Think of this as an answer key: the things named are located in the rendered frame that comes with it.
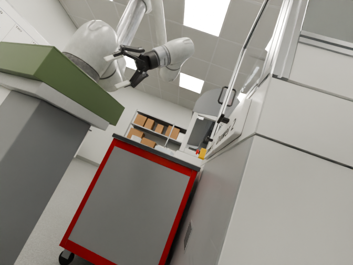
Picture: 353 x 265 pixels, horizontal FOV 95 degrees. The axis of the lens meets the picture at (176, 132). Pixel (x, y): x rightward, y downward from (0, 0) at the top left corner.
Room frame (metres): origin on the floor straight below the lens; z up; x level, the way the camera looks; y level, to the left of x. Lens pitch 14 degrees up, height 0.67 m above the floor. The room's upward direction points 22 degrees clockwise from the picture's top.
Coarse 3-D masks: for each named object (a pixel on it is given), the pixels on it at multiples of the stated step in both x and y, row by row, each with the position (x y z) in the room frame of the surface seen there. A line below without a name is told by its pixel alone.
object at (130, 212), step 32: (128, 160) 1.02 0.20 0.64; (160, 160) 0.99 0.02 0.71; (96, 192) 1.03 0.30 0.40; (128, 192) 1.00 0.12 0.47; (160, 192) 0.98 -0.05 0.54; (96, 224) 1.02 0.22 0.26; (128, 224) 0.99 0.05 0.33; (160, 224) 0.97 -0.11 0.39; (64, 256) 1.05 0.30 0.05; (96, 256) 1.00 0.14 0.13; (128, 256) 0.99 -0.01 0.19; (160, 256) 0.97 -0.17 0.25
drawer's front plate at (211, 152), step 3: (219, 132) 0.70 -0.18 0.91; (216, 135) 0.75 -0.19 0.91; (213, 138) 0.84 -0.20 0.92; (216, 138) 0.71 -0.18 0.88; (213, 141) 0.79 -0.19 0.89; (210, 144) 0.90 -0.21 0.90; (213, 147) 0.71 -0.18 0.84; (210, 150) 0.79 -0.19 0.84; (213, 150) 0.70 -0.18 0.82; (207, 153) 0.87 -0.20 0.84; (210, 153) 0.76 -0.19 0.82; (213, 153) 0.73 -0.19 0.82; (207, 156) 0.86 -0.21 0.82; (210, 156) 0.83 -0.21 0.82
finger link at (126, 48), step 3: (120, 45) 0.56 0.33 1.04; (123, 45) 0.56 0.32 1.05; (126, 45) 0.57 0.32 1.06; (123, 48) 0.56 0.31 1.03; (126, 48) 0.56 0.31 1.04; (129, 48) 0.57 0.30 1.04; (132, 48) 0.57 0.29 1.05; (135, 48) 0.58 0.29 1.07; (138, 48) 0.60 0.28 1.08; (129, 51) 0.58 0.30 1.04; (132, 51) 0.58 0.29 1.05; (135, 51) 0.59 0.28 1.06; (138, 51) 0.59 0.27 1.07; (141, 51) 0.60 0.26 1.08; (144, 51) 0.60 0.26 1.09
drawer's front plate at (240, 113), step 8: (240, 104) 0.43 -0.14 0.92; (248, 104) 0.39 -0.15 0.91; (240, 112) 0.40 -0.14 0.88; (232, 120) 0.47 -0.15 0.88; (240, 120) 0.39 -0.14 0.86; (224, 128) 0.58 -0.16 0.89; (240, 128) 0.39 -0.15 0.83; (224, 136) 0.52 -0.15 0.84; (232, 136) 0.42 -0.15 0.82; (224, 144) 0.52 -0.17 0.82
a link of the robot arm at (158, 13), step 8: (152, 0) 0.67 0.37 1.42; (160, 0) 0.67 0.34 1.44; (152, 8) 0.70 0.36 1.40; (160, 8) 0.69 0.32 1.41; (160, 16) 0.71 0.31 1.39; (160, 24) 0.73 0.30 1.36; (160, 32) 0.75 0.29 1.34; (160, 40) 0.78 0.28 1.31; (160, 72) 0.84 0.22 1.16; (168, 72) 0.78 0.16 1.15; (176, 72) 0.79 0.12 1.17; (168, 80) 0.87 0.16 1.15
